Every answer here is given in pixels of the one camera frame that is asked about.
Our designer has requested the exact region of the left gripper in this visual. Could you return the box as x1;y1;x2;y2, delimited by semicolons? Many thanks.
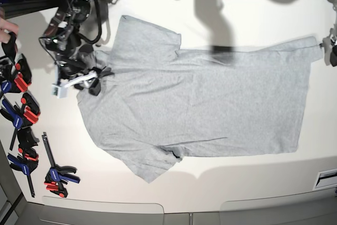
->
326;28;337;67

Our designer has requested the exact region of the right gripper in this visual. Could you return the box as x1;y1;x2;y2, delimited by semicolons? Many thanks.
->
54;51;114;96

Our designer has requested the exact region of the grey T-shirt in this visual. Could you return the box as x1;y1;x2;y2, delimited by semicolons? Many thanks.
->
77;16;322;182

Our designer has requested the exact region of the black clamp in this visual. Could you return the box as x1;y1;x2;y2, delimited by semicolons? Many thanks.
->
1;32;16;65

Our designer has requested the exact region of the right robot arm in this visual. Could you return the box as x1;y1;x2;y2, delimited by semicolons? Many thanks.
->
38;0;112;98

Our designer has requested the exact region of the person hand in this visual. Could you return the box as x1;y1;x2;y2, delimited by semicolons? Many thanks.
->
0;17;19;43

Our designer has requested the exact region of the bar clamp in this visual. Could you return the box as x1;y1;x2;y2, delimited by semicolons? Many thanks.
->
1;92;41;151
42;132;80;198
7;148;38;198
1;54;32;97

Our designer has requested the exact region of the top bar clamp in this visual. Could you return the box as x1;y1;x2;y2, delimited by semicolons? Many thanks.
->
1;54;32;97

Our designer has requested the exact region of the right bar clamp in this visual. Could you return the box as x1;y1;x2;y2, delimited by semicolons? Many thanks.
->
42;132;80;198

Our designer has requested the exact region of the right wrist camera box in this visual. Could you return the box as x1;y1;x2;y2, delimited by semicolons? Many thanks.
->
52;84;68;99

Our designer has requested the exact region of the white slotted bracket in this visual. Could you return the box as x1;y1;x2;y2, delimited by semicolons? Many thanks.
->
313;169;336;191

